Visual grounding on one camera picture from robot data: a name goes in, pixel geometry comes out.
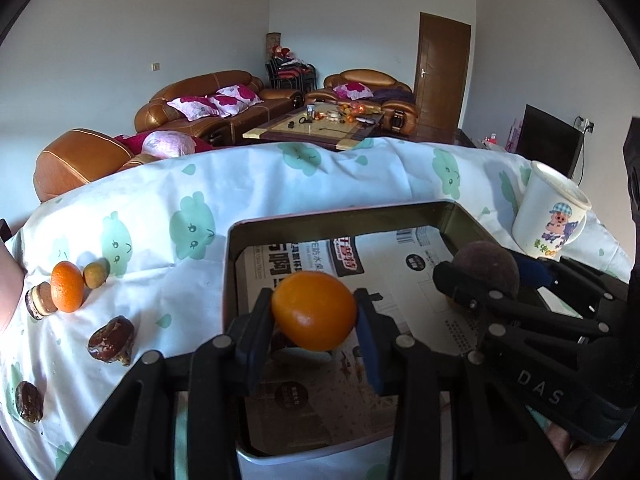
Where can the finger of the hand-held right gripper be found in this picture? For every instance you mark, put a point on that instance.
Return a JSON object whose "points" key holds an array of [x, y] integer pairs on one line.
{"points": [[525, 310], [537, 271]]}

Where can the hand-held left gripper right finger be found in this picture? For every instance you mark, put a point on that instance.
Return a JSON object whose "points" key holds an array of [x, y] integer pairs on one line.
{"points": [[369, 347]]}

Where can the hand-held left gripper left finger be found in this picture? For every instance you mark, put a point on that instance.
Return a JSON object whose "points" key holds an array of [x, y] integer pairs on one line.
{"points": [[256, 332]]}

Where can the dark brown round fruit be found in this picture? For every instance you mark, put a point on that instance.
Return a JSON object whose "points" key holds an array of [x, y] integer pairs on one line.
{"points": [[487, 262]]}

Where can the small smooth orange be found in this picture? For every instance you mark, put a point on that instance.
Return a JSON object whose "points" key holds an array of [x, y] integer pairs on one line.
{"points": [[312, 310]]}

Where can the pink metal tin tray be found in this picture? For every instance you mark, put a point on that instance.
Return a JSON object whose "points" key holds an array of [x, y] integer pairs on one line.
{"points": [[350, 217]]}

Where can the brown glazed cream cake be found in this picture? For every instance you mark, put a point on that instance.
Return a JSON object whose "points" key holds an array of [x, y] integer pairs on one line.
{"points": [[110, 342]]}

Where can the small green kiwi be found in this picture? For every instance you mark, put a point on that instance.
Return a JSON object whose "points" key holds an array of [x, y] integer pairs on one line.
{"points": [[96, 274]]}

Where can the large dimpled orange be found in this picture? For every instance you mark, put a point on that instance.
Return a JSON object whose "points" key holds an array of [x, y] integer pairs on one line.
{"points": [[67, 287]]}

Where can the layered cream cake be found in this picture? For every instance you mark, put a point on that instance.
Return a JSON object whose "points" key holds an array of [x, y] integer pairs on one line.
{"points": [[42, 300]]}

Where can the dark round cookie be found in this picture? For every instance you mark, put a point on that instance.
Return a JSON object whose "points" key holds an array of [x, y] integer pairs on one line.
{"points": [[29, 400]]}

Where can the person's right hand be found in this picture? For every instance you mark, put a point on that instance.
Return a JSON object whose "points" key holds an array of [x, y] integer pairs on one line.
{"points": [[575, 457]]}

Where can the white cartoon cup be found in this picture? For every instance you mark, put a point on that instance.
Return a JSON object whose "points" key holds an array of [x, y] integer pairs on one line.
{"points": [[540, 210]]}

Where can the printed paper lining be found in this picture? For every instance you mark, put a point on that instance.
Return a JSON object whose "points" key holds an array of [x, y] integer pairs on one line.
{"points": [[400, 280]]}

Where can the black television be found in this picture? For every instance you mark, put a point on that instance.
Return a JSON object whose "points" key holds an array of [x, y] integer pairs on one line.
{"points": [[545, 135]]}

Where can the pink gift bag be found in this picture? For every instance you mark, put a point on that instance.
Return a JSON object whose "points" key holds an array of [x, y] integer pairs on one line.
{"points": [[515, 134]]}

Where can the dark wooden television cabinet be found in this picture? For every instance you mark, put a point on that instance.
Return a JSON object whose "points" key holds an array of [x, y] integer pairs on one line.
{"points": [[465, 139]]}

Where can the wooden coffee table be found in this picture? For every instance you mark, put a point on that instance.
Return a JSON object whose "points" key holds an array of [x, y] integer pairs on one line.
{"points": [[300, 132]]}

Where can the pale pink pillow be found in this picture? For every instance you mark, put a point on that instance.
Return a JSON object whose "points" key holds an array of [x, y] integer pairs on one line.
{"points": [[167, 144]]}

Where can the brown wooden door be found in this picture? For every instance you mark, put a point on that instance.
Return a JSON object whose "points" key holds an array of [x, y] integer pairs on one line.
{"points": [[440, 70]]}

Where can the purple blanket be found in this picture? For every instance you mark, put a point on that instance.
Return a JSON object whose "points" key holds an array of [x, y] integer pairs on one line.
{"points": [[395, 95]]}

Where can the pink floral pillow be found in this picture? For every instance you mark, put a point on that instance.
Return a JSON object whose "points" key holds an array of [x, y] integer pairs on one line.
{"points": [[235, 97], [352, 91], [192, 106]]}

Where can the pile of tangerines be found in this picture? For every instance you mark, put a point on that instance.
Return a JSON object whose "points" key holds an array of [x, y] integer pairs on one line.
{"points": [[352, 109]]}

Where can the brown leather armchair near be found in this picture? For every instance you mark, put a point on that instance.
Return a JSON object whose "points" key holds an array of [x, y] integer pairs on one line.
{"points": [[75, 155]]}

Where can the brown leather armchair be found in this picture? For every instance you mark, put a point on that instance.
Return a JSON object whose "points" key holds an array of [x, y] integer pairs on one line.
{"points": [[365, 77], [75, 155]]}

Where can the long brown leather sofa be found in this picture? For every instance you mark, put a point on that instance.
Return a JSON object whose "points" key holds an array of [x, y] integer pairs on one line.
{"points": [[200, 85]]}

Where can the stacked dark chairs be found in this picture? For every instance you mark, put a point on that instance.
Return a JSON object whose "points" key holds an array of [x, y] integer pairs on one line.
{"points": [[290, 75]]}

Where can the red plush toy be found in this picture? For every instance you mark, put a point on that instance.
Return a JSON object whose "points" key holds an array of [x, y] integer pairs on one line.
{"points": [[281, 51]]}

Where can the wall power outlet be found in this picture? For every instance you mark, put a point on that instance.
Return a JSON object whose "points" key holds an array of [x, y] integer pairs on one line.
{"points": [[586, 124]]}

